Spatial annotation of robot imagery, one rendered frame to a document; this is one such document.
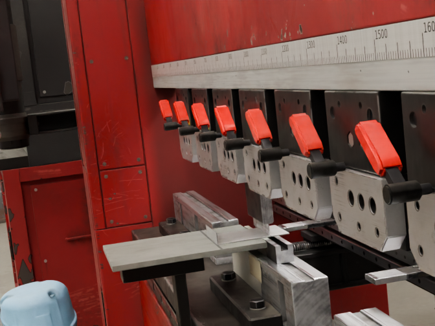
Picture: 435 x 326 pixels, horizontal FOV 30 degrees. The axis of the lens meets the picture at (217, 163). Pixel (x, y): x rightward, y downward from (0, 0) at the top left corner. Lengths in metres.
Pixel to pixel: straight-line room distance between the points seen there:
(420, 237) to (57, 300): 0.38
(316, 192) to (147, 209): 1.32
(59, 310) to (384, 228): 0.35
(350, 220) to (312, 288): 0.35
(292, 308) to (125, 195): 1.11
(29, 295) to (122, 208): 1.41
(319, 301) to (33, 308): 0.52
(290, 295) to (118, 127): 1.12
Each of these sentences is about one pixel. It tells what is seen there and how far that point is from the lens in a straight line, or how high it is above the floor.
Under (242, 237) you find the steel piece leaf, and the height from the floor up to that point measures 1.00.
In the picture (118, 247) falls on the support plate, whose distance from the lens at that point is 1.48.
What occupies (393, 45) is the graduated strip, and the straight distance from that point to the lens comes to 0.77.
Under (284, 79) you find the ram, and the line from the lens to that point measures 1.09.
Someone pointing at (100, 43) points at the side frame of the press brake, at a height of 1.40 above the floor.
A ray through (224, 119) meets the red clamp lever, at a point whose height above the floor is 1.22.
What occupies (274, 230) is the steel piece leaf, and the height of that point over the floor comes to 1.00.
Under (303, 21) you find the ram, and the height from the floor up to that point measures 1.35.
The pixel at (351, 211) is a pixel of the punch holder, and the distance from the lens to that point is 0.91.
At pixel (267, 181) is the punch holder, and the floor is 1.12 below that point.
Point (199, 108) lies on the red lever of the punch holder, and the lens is 1.52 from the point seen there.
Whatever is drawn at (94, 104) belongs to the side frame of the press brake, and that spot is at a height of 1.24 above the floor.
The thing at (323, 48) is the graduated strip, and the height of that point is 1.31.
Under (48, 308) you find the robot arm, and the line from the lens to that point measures 0.88.
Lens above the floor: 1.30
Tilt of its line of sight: 7 degrees down
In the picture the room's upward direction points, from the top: 6 degrees counter-clockwise
